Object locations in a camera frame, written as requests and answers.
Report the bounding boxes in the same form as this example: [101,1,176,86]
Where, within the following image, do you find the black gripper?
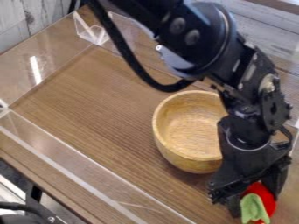
[208,116,292,218]

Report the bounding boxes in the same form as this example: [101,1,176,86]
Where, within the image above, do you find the red felt strawberry toy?
[239,182,276,224]

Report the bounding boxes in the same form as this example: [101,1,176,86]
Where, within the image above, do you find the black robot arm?
[111,0,292,217]

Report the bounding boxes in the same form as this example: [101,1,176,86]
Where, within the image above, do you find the light wooden bowl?
[152,90,227,174]

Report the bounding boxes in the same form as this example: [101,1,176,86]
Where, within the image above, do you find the clear acrylic tray enclosure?
[0,10,299,224]

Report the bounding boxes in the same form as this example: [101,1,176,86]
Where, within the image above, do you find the black table leg bracket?
[24,183,68,224]

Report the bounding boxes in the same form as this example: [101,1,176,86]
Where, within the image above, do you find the black cable under table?
[0,200,56,222]

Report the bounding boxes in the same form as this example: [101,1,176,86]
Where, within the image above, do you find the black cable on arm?
[87,0,196,94]

